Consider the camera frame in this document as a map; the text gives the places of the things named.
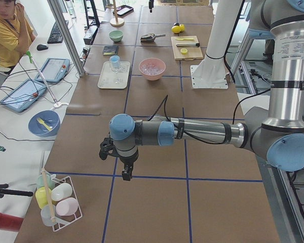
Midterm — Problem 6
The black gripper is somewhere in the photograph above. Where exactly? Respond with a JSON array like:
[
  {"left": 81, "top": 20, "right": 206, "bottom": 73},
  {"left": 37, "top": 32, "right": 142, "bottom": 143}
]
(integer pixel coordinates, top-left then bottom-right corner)
[
  {"left": 99, "top": 137, "right": 139, "bottom": 181},
  {"left": 148, "top": 0, "right": 153, "bottom": 13}
]

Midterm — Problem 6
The steel ice scoop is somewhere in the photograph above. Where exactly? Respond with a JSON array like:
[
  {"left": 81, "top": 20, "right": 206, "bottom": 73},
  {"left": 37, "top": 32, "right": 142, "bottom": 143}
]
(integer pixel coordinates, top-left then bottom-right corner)
[{"left": 140, "top": 33, "right": 166, "bottom": 42}]

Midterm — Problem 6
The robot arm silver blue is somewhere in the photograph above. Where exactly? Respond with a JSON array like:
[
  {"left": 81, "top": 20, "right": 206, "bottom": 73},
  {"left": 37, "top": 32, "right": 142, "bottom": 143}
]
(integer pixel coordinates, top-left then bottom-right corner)
[{"left": 99, "top": 1, "right": 304, "bottom": 181}]

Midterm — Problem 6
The pile of clear ice cubes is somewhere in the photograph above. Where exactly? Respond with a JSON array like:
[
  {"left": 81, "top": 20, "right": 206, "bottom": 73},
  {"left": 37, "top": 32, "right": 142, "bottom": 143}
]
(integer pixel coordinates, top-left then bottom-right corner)
[{"left": 141, "top": 63, "right": 164, "bottom": 75}]

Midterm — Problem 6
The small blue cup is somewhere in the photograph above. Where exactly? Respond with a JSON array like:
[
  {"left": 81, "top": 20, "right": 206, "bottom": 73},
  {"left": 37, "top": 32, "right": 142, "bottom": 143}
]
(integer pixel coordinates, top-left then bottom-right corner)
[{"left": 109, "top": 55, "right": 121, "bottom": 69}]

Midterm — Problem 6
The yellow lemon lower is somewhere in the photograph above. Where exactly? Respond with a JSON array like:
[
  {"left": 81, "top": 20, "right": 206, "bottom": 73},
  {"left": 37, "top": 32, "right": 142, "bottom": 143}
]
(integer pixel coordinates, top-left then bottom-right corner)
[{"left": 171, "top": 25, "right": 181, "bottom": 34}]

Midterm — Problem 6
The yellow lemon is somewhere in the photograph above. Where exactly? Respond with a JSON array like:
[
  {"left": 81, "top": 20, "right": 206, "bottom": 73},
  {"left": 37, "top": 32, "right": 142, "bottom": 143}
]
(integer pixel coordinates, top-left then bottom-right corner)
[
  {"left": 171, "top": 25, "right": 181, "bottom": 34},
  {"left": 179, "top": 24, "right": 185, "bottom": 32}
]

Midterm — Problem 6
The yellow lemon upper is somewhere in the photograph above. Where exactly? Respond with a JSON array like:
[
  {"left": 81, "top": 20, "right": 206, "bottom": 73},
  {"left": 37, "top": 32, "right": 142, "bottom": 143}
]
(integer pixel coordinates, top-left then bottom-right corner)
[{"left": 179, "top": 24, "right": 185, "bottom": 32}]

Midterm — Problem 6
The wooden stand round base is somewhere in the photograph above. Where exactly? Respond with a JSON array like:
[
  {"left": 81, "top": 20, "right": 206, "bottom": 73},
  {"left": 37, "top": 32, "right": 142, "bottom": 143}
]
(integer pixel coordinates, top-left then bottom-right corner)
[{"left": 109, "top": 0, "right": 125, "bottom": 27}]

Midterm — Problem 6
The green bowl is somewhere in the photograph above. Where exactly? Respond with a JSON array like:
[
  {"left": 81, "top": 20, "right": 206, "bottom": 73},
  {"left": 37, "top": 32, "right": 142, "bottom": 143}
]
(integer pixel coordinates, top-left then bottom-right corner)
[{"left": 109, "top": 30, "right": 124, "bottom": 43}]

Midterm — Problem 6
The steel muddler black cap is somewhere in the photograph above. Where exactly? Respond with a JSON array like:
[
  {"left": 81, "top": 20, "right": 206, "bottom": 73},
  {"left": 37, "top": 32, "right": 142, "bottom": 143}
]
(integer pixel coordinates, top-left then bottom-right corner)
[{"left": 176, "top": 43, "right": 200, "bottom": 48}]

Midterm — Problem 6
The lemon half slice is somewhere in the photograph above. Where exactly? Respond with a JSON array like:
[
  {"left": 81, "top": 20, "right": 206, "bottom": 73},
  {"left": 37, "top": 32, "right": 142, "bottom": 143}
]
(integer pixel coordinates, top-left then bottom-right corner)
[{"left": 180, "top": 48, "right": 188, "bottom": 55}]

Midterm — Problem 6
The pink bowl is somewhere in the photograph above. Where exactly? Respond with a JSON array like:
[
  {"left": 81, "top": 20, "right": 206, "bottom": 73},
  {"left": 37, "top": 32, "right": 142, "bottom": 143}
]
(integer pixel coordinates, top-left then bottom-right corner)
[{"left": 139, "top": 58, "right": 166, "bottom": 80}]

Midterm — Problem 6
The bamboo cutting board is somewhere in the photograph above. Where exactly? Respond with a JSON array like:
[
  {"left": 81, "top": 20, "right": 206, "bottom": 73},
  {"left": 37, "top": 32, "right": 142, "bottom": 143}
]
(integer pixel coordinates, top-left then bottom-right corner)
[{"left": 171, "top": 35, "right": 204, "bottom": 60}]

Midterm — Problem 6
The clear wine glass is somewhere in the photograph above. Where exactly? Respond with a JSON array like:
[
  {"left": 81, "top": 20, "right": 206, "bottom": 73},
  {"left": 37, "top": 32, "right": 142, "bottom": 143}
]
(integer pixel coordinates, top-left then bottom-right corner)
[{"left": 111, "top": 62, "right": 123, "bottom": 84}]

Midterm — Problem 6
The cream bear tray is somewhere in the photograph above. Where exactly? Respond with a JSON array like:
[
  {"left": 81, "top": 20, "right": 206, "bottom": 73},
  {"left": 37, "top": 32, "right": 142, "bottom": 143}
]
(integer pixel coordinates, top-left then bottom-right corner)
[{"left": 97, "top": 61, "right": 131, "bottom": 90}]

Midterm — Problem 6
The blue bowl with fork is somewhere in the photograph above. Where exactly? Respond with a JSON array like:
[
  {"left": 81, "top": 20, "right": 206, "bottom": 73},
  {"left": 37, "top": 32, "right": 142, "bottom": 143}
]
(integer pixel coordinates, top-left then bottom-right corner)
[{"left": 28, "top": 110, "right": 60, "bottom": 137}]

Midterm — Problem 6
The clear rod white stand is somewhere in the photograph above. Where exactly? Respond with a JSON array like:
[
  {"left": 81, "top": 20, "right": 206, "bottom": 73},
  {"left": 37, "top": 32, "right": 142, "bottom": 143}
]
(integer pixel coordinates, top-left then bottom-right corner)
[{"left": 26, "top": 51, "right": 69, "bottom": 110}]

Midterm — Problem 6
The black keyboard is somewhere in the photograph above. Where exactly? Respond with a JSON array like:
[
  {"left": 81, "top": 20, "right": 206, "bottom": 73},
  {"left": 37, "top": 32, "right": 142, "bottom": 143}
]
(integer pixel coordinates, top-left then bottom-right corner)
[{"left": 47, "top": 22, "right": 63, "bottom": 44}]

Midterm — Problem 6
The far teach pendant tablet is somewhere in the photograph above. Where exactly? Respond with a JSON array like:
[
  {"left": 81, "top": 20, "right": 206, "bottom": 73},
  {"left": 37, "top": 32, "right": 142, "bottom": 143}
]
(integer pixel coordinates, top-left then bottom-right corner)
[{"left": 40, "top": 58, "right": 70, "bottom": 84}]

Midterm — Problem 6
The teach pendant tablet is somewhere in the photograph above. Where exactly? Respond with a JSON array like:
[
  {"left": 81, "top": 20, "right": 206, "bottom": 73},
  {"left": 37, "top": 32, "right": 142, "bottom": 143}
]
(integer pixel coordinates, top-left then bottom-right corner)
[
  {"left": 0, "top": 79, "right": 47, "bottom": 112},
  {"left": 40, "top": 58, "right": 70, "bottom": 84}
]

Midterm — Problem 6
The black computer mouse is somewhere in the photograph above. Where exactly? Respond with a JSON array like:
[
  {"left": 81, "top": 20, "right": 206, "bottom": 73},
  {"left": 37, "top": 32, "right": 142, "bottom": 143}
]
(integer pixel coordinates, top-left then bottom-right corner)
[{"left": 36, "top": 44, "right": 49, "bottom": 51}]

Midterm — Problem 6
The near teach pendant tablet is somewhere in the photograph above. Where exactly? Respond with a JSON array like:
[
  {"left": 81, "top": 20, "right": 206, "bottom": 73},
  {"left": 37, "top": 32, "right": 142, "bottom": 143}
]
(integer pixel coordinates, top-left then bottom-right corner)
[{"left": 0, "top": 79, "right": 47, "bottom": 112}]

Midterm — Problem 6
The red cylinder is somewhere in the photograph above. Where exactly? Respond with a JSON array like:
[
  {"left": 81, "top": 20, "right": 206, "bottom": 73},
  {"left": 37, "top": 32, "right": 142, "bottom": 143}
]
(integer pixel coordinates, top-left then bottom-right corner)
[{"left": 0, "top": 213, "right": 23, "bottom": 232}]

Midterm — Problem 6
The person in yellow shirt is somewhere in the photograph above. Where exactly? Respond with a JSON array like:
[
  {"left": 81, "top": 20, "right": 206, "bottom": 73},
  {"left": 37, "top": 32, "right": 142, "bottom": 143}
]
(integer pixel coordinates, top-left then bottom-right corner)
[{"left": 0, "top": 1, "right": 35, "bottom": 68}]

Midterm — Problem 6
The white chair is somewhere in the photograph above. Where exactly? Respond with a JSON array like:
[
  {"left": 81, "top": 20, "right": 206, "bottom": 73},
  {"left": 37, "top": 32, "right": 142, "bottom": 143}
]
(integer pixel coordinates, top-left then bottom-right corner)
[{"left": 237, "top": 93, "right": 270, "bottom": 115}]

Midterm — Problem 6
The white wire cup rack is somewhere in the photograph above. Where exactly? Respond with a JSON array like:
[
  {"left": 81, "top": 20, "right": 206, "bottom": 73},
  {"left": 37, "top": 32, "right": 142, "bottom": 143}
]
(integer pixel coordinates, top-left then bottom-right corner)
[{"left": 35, "top": 169, "right": 83, "bottom": 232}]

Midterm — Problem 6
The aluminium frame post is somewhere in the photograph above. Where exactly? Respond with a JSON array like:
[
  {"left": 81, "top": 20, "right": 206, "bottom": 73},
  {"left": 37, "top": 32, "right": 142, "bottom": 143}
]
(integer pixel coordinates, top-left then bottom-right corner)
[{"left": 47, "top": 0, "right": 85, "bottom": 77}]

